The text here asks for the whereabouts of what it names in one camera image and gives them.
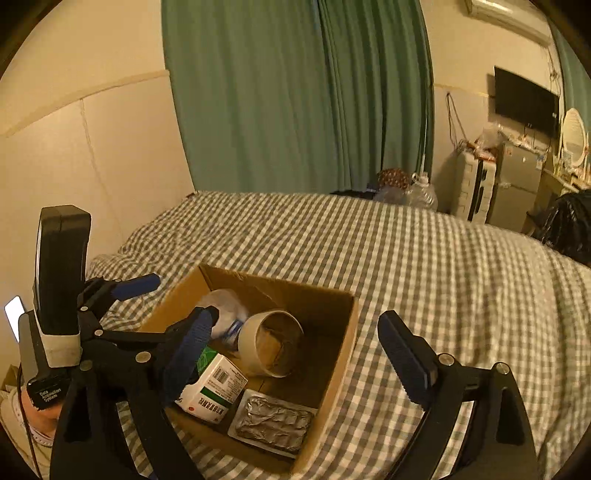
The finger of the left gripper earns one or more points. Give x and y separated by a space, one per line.
135 287
175 345

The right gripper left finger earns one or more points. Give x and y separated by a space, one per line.
158 382

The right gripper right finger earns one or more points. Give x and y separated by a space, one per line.
498 443

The lit smartphone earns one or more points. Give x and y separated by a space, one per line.
14 309

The white green medicine box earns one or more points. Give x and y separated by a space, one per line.
214 392

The white plastic bottle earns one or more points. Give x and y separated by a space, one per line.
232 315

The tape roll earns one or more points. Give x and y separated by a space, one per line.
269 344

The silver blister pack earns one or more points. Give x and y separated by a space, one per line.
271 424

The cardboard box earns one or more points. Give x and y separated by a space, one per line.
329 318

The checkered bed sheet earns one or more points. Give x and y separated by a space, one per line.
480 293

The black bag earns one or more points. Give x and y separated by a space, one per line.
566 226

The green curtain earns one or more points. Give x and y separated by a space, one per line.
299 96
576 80

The large water bottle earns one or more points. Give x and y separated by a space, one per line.
421 193

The white suitcase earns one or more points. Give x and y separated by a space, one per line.
474 185

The brown patterned cushion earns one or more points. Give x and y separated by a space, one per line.
394 177

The small grey fridge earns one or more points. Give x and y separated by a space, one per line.
516 186

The oval white mirror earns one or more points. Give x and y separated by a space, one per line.
573 139

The white air conditioner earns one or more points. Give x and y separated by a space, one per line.
521 17

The black wall television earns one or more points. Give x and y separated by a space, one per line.
526 102

